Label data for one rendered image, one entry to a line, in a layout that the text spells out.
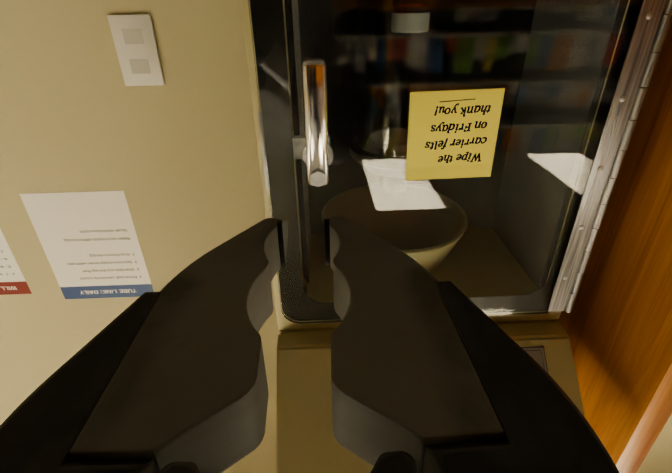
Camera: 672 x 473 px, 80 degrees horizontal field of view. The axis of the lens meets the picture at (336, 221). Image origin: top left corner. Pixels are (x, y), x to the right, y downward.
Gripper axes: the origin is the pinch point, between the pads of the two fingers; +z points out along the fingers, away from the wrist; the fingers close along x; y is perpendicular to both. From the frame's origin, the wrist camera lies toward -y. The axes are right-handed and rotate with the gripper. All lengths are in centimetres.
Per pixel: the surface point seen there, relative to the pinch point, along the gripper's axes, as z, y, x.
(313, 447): 13.4, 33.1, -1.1
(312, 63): 16.3, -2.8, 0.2
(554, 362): 18.2, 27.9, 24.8
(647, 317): 17.5, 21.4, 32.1
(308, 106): 16.3, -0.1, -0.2
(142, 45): 65, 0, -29
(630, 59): 21.2, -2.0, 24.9
